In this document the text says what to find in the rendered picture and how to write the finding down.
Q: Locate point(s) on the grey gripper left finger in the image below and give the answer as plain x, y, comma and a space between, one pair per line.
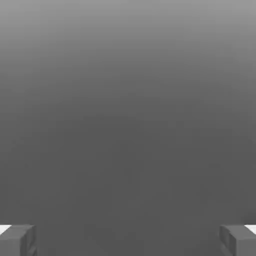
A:
16, 242

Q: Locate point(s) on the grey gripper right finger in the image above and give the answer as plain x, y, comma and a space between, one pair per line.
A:
240, 243

